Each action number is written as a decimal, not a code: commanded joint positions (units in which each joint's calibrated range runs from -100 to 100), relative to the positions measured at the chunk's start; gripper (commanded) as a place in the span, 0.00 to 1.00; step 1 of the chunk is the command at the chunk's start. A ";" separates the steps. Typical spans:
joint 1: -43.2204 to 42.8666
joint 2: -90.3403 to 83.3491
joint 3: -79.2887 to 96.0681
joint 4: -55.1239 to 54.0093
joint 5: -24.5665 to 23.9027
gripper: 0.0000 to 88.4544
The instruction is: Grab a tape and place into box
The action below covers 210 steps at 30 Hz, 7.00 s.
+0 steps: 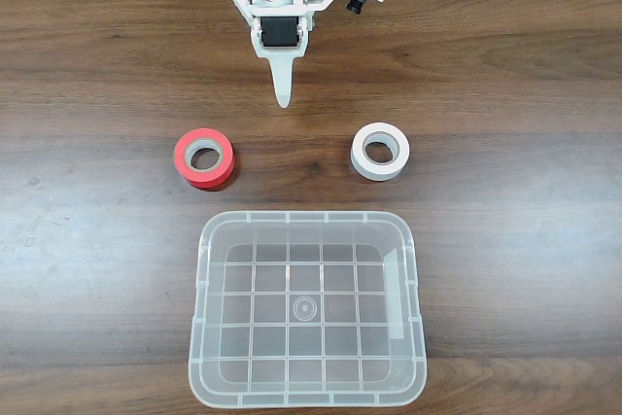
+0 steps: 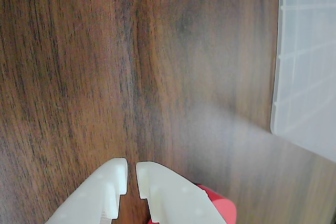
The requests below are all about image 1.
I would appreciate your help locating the red tape roll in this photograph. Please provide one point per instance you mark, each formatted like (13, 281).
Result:
(182, 163)

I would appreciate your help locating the clear plastic box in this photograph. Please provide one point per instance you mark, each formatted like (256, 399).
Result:
(311, 235)

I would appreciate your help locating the white tape roll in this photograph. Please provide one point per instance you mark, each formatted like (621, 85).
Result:
(359, 162)

